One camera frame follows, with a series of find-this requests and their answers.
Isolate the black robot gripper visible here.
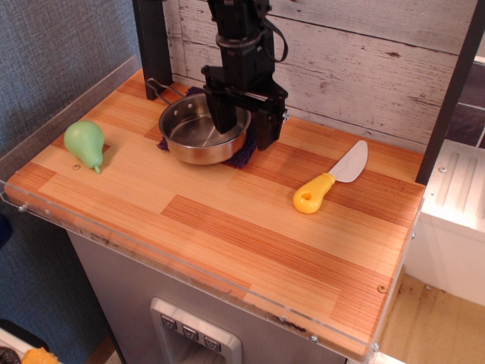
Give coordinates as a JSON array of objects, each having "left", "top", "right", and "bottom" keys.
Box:
[{"left": 202, "top": 32, "right": 288, "bottom": 151}]

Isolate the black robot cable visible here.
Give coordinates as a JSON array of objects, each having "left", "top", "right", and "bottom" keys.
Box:
[{"left": 261, "top": 17, "right": 288, "bottom": 64}]

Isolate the dark right vertical post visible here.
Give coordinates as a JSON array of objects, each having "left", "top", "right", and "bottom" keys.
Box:
[{"left": 415, "top": 0, "right": 484, "bottom": 185}]

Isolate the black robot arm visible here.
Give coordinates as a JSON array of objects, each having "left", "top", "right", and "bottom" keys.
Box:
[{"left": 202, "top": 1, "right": 288, "bottom": 150}]

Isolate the green toy pear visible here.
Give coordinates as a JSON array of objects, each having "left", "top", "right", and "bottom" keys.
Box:
[{"left": 64, "top": 121, "right": 105, "bottom": 174}]

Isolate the yellow handled toy knife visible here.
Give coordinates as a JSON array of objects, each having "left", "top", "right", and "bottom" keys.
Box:
[{"left": 293, "top": 140, "right": 368, "bottom": 214}]

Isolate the toy ice dispenser panel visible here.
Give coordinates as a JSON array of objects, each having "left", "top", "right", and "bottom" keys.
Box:
[{"left": 150, "top": 297, "right": 243, "bottom": 364}]

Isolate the stainless steel pan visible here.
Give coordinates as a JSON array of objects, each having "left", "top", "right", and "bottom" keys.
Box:
[{"left": 145, "top": 77, "right": 252, "bottom": 166}]

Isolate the purple towel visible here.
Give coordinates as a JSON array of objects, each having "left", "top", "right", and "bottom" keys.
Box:
[{"left": 157, "top": 86, "right": 258, "bottom": 169}]

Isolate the orange object bottom left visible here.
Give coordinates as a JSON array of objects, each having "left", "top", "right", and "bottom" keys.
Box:
[{"left": 21, "top": 348, "right": 59, "bottom": 364}]

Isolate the silver toy fridge cabinet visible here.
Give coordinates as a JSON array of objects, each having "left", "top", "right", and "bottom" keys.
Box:
[{"left": 68, "top": 233, "right": 346, "bottom": 363}]

